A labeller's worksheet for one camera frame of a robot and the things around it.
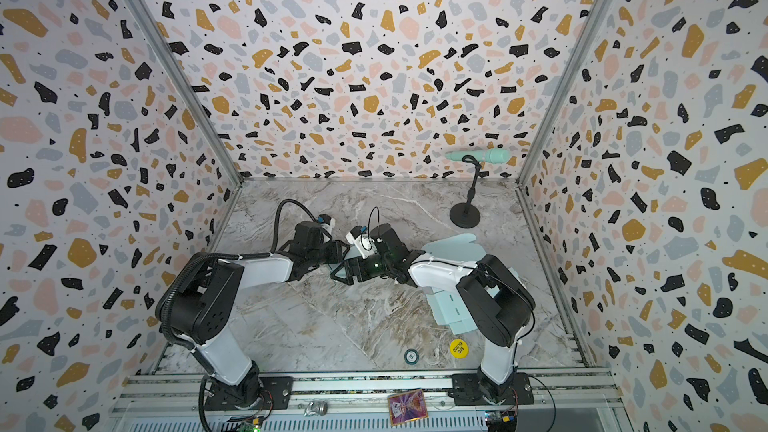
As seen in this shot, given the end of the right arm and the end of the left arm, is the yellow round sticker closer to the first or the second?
the end of the right arm

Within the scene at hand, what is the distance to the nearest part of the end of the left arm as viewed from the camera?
0.85m

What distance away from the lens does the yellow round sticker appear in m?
0.82

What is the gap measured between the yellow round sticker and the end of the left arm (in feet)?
1.32
